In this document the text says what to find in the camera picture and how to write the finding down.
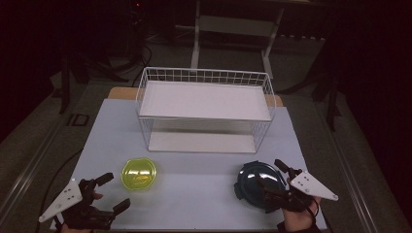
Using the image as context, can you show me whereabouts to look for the dark metal stand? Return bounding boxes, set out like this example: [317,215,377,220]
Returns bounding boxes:
[312,32,342,132]
[57,52,73,115]

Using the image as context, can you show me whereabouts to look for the metal floor rail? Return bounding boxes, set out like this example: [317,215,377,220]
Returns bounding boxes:
[0,119,67,222]
[312,96,380,233]

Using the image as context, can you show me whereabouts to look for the person's right hand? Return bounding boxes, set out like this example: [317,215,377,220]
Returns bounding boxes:
[283,196,323,233]

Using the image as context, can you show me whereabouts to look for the black floor socket box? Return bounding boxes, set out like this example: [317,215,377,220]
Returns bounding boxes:
[66,113,90,127]

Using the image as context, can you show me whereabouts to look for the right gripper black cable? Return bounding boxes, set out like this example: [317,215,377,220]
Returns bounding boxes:
[305,198,321,225]

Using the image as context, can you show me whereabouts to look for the black cable bundle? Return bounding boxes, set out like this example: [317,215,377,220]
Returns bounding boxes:
[86,45,154,86]

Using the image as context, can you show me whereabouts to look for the white metal stand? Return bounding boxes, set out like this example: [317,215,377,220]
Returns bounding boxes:
[189,0,286,79]

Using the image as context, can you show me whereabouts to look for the person's left hand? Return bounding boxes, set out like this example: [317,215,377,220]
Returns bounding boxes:
[59,190,105,233]

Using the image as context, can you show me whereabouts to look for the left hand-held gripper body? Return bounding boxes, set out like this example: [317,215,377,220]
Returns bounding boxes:
[38,179,116,231]

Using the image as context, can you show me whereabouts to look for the yellow-green round container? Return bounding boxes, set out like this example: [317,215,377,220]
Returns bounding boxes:
[120,157,157,191]

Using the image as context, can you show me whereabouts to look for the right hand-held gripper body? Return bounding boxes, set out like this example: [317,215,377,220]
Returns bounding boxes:
[267,167,340,214]

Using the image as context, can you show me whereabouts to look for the white wire shelf rack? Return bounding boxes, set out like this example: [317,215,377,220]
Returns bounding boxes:
[135,66,277,154]

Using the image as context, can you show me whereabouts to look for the dark blue lidded container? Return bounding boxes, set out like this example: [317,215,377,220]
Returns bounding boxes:
[233,160,288,212]

